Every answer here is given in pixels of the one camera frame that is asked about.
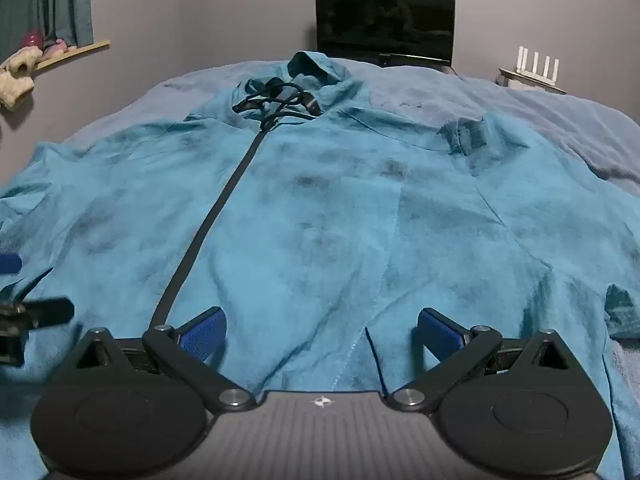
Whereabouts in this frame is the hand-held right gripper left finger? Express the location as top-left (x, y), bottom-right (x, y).
top-left (75, 306), bottom-right (256, 413)

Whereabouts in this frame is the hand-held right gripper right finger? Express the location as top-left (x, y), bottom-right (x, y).
top-left (387, 307), bottom-right (571, 413)

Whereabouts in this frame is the teal hooded zip jacket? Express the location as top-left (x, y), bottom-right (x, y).
top-left (0, 50), bottom-right (640, 480)

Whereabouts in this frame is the wooden window sill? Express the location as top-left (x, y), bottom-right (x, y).
top-left (30, 40), bottom-right (111, 73)

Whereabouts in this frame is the light blue fleece blanket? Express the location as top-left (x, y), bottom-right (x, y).
top-left (65, 57), bottom-right (640, 411)

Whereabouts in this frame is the teal curtain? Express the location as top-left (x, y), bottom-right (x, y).
top-left (0, 0), bottom-right (96, 61)

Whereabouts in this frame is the black flat monitor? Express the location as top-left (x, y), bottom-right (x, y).
top-left (315, 0), bottom-right (457, 67)

